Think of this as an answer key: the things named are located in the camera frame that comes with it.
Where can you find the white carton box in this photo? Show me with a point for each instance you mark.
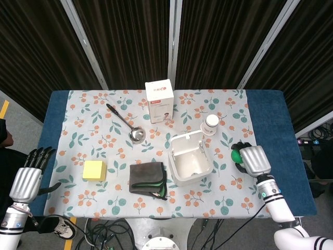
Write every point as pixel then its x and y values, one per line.
pixel 159 101

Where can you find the green ball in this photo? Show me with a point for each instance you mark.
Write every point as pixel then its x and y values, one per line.
pixel 236 155

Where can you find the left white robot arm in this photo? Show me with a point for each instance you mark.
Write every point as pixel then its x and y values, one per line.
pixel 12 226

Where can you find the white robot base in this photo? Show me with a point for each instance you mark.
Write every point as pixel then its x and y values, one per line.
pixel 160 235

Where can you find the white plastic basket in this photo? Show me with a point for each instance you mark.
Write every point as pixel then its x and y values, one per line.
pixel 189 159

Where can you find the blue table cover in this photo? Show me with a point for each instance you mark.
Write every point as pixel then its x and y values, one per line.
pixel 283 145

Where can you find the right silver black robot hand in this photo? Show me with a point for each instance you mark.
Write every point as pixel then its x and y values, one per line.
pixel 255 160

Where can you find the folded grey green cloth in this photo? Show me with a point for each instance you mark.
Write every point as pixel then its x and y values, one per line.
pixel 147 179

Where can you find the power strip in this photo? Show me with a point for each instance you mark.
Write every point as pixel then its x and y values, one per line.
pixel 309 142

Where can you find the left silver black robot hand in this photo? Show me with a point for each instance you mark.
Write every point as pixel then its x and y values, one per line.
pixel 24 179

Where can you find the black white sneaker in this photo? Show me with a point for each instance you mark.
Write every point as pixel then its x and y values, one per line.
pixel 63 228

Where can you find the white cylindrical bottle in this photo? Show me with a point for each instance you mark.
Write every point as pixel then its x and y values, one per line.
pixel 210 125

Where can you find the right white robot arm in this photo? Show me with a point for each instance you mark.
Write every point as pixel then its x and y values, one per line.
pixel 283 211

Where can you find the floral tablecloth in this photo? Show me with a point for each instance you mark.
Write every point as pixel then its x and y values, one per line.
pixel 117 156

